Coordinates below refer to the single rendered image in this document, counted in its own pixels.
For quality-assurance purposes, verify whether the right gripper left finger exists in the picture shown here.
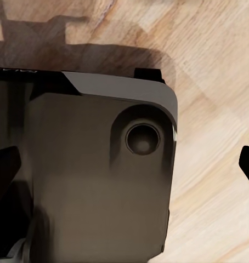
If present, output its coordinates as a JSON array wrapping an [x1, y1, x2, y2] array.
[[0, 146, 21, 201]]

